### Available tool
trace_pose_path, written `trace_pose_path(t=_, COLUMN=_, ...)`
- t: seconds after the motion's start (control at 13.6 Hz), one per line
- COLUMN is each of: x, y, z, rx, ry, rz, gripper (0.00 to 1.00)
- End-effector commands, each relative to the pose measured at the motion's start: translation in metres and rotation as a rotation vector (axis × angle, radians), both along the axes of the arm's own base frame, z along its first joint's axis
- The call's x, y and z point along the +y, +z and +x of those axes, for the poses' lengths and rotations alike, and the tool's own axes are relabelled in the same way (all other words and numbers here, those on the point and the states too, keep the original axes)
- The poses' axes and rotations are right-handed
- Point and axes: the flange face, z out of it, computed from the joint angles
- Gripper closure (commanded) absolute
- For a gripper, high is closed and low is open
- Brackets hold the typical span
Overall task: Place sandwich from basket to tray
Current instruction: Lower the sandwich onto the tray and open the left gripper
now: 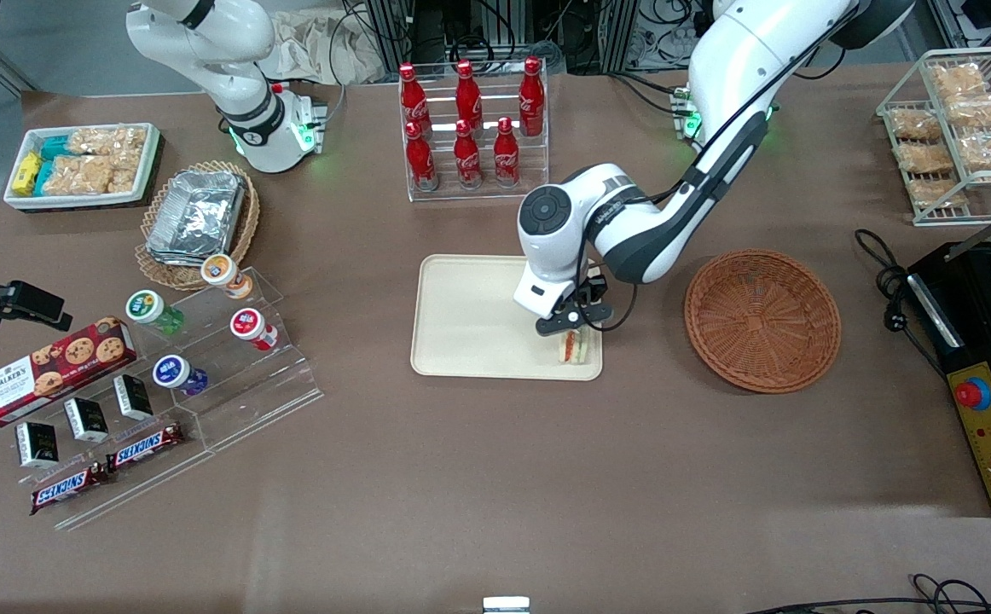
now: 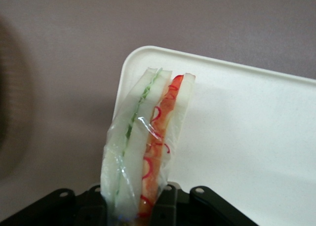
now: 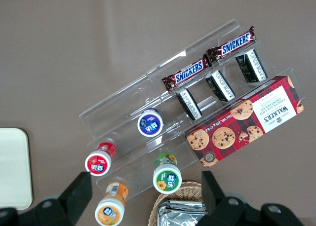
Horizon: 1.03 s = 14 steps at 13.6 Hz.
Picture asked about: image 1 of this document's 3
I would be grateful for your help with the red emergency stop button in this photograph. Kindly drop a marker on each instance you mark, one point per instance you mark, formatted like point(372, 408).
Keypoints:
point(973, 393)

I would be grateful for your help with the white rectangular snack tray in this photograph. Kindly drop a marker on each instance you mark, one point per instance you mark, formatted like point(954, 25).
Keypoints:
point(150, 162)

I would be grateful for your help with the tan wicker basket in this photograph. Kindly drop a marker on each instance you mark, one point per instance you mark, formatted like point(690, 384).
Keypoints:
point(244, 230)

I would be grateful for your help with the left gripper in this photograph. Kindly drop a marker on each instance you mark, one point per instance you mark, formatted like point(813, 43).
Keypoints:
point(595, 287)

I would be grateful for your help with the black machine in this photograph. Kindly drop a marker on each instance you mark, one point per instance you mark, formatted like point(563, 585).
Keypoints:
point(969, 341)

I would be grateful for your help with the blue lid small bottle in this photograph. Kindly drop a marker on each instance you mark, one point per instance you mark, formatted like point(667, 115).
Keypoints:
point(176, 373)

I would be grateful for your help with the orange lid small bottle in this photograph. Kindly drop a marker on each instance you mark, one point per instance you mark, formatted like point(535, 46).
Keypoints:
point(223, 273)

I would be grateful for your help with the triangular sandwich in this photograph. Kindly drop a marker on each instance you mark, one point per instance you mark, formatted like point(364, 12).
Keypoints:
point(574, 348)

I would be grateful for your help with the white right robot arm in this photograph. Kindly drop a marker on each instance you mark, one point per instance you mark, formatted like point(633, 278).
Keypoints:
point(231, 60)

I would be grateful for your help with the beige plastic tray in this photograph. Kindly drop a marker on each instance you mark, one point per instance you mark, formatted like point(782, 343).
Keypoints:
point(470, 315)

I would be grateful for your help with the small black box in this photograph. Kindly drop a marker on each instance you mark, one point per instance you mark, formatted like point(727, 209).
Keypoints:
point(86, 419)
point(37, 443)
point(133, 397)

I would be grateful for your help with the teal snack packet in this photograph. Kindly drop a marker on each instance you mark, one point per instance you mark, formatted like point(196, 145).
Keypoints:
point(56, 147)

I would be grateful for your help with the clear rice cracker bag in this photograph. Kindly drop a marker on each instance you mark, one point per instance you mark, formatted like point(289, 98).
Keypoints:
point(78, 175)
point(107, 141)

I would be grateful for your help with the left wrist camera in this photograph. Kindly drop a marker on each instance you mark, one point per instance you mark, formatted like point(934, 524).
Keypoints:
point(591, 286)

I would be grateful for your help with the red lid small bottle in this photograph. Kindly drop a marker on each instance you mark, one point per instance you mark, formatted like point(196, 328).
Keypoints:
point(250, 326)

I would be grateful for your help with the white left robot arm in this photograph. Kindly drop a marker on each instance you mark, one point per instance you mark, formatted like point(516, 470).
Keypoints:
point(717, 111)

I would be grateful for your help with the yellow snack packet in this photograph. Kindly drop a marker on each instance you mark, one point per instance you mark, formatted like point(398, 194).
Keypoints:
point(26, 173)

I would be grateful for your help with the clear acrylic bottle rack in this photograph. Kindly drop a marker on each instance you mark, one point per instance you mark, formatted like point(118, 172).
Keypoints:
point(478, 192)

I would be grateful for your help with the green lid small bottle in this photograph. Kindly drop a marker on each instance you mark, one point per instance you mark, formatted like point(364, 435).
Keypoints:
point(150, 309)

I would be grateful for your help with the stack of foil containers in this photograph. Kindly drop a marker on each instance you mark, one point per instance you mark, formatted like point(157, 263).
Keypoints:
point(197, 217)

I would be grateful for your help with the clear acrylic stepped stand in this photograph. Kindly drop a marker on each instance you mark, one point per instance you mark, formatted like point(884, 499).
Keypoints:
point(248, 384)

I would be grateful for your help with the round brown wicker basket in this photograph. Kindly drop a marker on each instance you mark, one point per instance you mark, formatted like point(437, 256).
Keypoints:
point(760, 324)

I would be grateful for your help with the beige cloth bag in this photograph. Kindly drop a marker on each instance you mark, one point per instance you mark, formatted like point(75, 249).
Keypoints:
point(316, 47)

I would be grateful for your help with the red cola bottle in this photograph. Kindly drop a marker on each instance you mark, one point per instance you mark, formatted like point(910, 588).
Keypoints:
point(506, 158)
point(531, 98)
point(467, 94)
point(466, 158)
point(414, 98)
point(420, 162)

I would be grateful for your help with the red Walkers cookie box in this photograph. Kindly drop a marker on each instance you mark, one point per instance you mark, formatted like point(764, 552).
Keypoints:
point(52, 371)

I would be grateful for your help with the aluminium equipment frame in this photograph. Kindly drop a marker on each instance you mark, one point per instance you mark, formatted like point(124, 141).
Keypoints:
point(504, 30)

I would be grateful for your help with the Snickers bar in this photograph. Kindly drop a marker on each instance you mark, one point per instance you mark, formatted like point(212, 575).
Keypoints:
point(146, 446)
point(69, 488)

